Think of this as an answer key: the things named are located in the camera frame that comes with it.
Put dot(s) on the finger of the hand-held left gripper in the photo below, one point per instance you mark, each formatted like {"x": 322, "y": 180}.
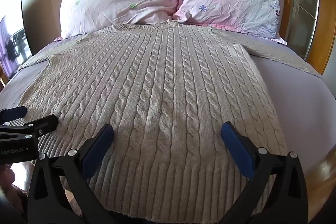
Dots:
{"x": 44, "y": 124}
{"x": 14, "y": 112}

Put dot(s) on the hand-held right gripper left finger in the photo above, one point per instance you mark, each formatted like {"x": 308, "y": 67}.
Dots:
{"x": 97, "y": 142}

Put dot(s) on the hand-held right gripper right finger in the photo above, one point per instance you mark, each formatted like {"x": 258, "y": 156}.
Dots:
{"x": 237, "y": 146}

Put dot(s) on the lavender bed sheet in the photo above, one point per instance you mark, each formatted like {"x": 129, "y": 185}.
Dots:
{"x": 294, "y": 98}

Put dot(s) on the metal framed glass panel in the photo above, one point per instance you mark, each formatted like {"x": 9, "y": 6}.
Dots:
{"x": 305, "y": 1}

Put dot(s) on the wall poster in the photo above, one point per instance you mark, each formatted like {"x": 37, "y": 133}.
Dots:
{"x": 13, "y": 37}

